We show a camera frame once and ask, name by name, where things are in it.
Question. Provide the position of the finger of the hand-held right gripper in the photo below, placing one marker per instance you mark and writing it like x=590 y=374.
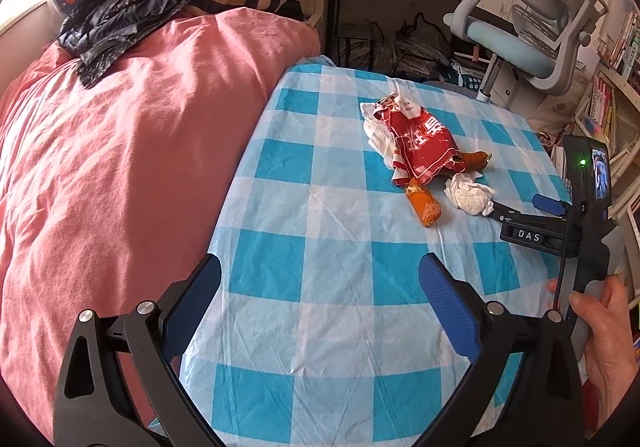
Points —
x=510 y=216
x=547 y=203

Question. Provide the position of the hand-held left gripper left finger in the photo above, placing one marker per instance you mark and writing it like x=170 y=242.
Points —
x=197 y=297

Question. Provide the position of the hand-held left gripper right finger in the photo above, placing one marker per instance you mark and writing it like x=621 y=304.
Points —
x=447 y=307

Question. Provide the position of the white tissue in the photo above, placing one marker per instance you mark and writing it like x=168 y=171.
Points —
x=470 y=197

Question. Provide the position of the red snack bag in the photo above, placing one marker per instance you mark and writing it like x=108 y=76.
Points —
x=425 y=142

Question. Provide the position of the white plastic wrapper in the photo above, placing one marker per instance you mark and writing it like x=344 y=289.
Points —
x=380 y=137

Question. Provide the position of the person's right hand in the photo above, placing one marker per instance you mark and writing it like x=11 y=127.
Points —
x=615 y=352

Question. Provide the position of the white book rack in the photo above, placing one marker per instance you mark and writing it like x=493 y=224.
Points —
x=627 y=162

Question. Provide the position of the white tote bag tree logo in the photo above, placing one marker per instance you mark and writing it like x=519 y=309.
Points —
x=557 y=114

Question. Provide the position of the row of red spine books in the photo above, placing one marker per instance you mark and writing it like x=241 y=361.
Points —
x=602 y=107

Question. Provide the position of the white drawer cabinet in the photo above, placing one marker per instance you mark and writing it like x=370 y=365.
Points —
x=517 y=87

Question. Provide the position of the blue white checked tablecloth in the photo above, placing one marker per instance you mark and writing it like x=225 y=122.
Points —
x=325 y=252

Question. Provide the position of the pink duvet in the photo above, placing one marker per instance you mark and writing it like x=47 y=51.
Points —
x=125 y=177

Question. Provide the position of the grey office chair blue seat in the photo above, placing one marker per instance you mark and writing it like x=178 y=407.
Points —
x=540 y=12

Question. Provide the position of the clear storage bag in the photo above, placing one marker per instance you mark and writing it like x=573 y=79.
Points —
x=422 y=47

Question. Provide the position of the black puffer jacket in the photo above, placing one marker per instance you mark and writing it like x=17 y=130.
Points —
x=130 y=12

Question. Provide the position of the dark folded clothes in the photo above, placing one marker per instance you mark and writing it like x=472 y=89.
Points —
x=295 y=7

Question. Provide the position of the row of wall shelf books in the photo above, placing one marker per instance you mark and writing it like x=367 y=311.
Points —
x=627 y=42

